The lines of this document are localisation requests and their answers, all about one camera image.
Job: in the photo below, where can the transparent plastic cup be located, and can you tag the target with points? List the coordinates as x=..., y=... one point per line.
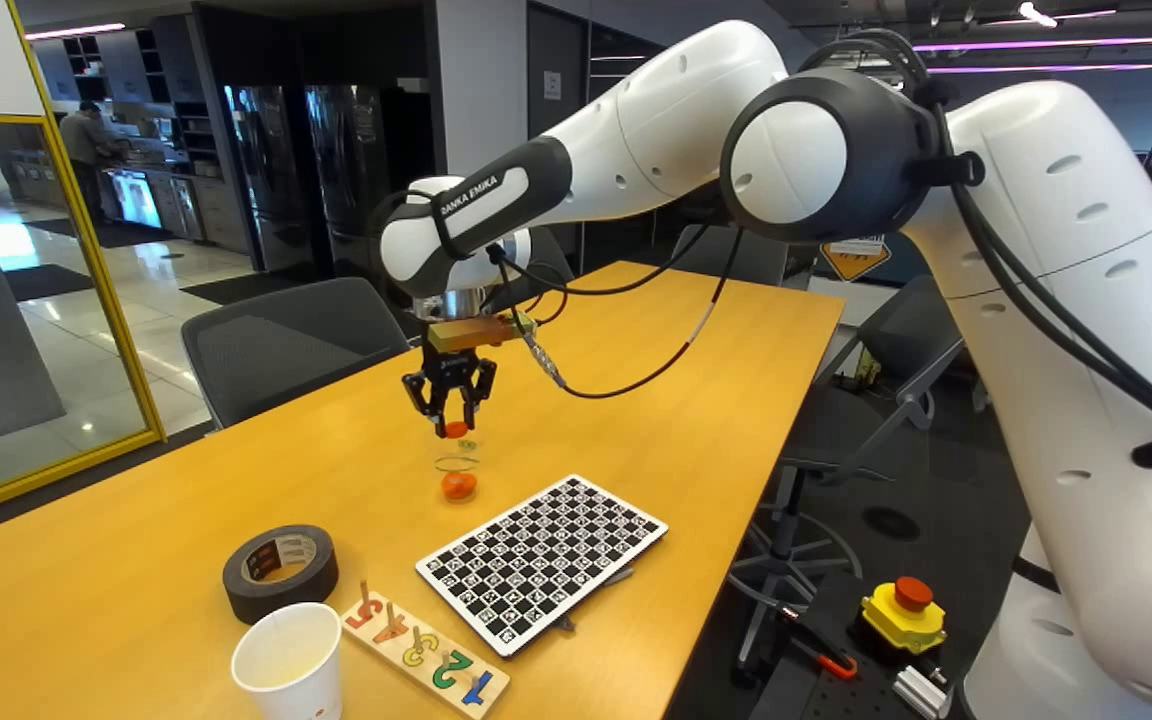
x=459, y=463

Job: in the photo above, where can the wooden number puzzle board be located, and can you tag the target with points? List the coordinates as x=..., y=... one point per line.
x=427, y=653

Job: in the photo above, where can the orange wooden disc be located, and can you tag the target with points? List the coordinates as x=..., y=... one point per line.
x=455, y=428
x=451, y=482
x=466, y=482
x=459, y=493

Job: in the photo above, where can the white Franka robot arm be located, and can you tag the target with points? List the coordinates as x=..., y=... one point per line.
x=1099, y=402

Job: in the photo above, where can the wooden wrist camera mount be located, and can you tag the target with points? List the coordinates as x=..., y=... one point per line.
x=477, y=329

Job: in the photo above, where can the yellow framed glass partition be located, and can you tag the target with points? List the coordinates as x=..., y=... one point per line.
x=19, y=334

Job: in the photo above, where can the white paper cup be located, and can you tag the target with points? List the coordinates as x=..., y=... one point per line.
x=290, y=664

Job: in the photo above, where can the small white box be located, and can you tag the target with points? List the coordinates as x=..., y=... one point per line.
x=923, y=691

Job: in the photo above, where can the orange white sign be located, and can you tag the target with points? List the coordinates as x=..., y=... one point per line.
x=857, y=256

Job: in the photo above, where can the person in corridor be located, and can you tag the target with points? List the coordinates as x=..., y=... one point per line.
x=86, y=155

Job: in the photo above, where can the black white checkered calibration board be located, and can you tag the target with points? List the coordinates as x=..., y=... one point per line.
x=559, y=545

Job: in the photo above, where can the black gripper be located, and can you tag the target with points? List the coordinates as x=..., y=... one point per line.
x=459, y=367

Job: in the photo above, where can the black tape roll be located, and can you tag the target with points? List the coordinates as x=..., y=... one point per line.
x=282, y=578

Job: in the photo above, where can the yellow red emergency stop button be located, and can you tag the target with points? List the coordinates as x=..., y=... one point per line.
x=905, y=618

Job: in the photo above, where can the grey office chair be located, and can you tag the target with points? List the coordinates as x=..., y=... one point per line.
x=544, y=263
x=290, y=340
x=909, y=347

